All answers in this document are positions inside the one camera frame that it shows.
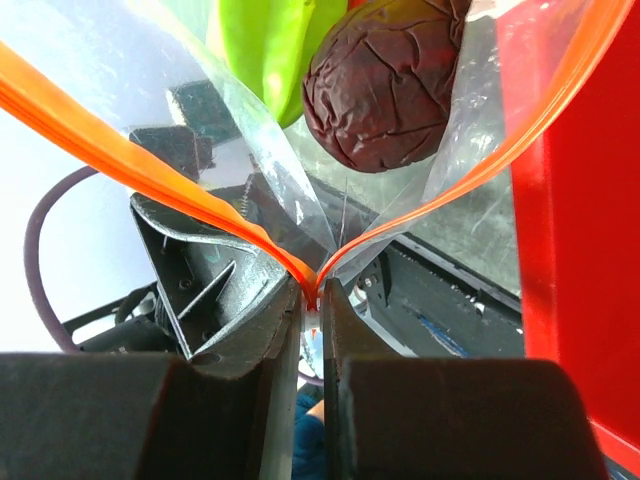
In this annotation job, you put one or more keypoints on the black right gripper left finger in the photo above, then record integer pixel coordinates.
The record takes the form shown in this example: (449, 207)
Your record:
(228, 413)

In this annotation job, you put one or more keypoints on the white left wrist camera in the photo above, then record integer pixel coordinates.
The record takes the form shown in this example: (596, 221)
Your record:
(201, 122)

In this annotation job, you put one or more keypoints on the red plastic bin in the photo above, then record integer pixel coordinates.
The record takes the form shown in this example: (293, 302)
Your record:
(576, 203)

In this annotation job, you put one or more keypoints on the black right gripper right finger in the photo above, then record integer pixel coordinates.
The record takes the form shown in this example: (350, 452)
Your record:
(395, 417)

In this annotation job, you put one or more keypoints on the green ridged fruit toy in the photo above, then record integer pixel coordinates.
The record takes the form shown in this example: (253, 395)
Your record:
(268, 46)

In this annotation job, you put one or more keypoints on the dark red fruit toy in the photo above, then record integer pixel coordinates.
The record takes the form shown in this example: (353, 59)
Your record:
(377, 95)

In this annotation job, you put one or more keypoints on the dark green mug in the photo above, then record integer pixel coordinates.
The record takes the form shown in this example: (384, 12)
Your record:
(309, 449)

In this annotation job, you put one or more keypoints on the clear zip bag orange zipper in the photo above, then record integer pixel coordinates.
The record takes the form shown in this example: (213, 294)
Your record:
(85, 74)

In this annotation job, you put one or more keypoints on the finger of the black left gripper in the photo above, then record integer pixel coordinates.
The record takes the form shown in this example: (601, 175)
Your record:
(210, 282)

